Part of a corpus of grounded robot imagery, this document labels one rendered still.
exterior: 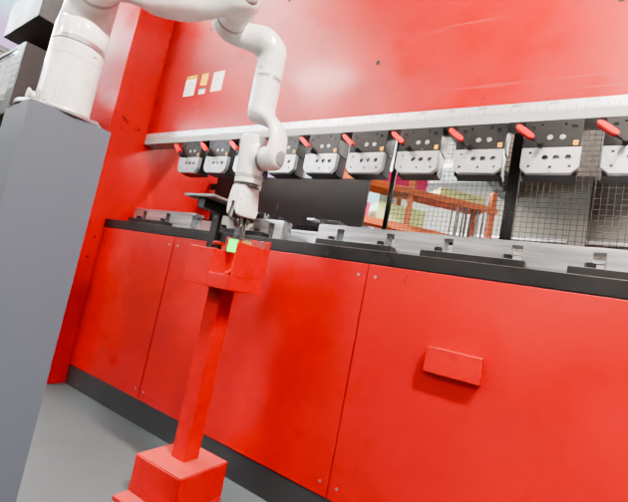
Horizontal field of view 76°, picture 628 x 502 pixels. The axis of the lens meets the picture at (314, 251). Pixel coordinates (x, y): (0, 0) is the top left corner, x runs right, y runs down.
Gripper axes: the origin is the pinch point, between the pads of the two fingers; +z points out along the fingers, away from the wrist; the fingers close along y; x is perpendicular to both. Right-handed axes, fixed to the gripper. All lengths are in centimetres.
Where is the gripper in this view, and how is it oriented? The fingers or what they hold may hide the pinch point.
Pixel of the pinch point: (239, 233)
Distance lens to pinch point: 131.1
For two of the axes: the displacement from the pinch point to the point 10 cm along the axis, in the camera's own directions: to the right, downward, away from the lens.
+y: -5.1, -1.0, -8.5
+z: -1.5, 9.9, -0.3
